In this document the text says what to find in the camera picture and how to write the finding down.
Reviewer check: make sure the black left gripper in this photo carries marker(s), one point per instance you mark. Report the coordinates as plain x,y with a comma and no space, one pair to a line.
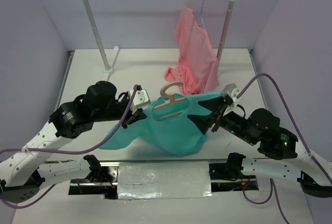
132,118

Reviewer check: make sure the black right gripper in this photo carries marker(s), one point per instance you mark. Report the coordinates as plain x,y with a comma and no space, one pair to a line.
212,104

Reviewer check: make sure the teal t shirt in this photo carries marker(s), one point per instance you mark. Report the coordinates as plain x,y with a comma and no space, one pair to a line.
168,128

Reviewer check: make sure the tan wooden hanger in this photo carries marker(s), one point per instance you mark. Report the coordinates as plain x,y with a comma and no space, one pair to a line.
169,104

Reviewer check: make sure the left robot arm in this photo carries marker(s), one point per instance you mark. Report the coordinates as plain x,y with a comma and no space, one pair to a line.
26,172

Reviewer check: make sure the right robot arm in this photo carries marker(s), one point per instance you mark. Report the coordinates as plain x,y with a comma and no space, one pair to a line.
263,129

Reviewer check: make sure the pink t shirt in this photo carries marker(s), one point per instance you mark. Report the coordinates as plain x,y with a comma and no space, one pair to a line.
197,65

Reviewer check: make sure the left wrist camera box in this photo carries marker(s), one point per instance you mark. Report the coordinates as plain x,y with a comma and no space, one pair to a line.
140,100

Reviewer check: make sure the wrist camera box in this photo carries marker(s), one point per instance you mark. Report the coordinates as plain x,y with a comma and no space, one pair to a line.
140,100
232,91

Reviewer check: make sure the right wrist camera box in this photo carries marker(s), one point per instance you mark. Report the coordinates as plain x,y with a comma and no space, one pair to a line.
232,91

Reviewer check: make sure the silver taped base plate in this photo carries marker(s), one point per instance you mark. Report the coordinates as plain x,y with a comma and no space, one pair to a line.
161,180

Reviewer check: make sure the blue wire hanger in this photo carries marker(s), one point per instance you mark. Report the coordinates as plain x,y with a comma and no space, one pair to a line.
200,14

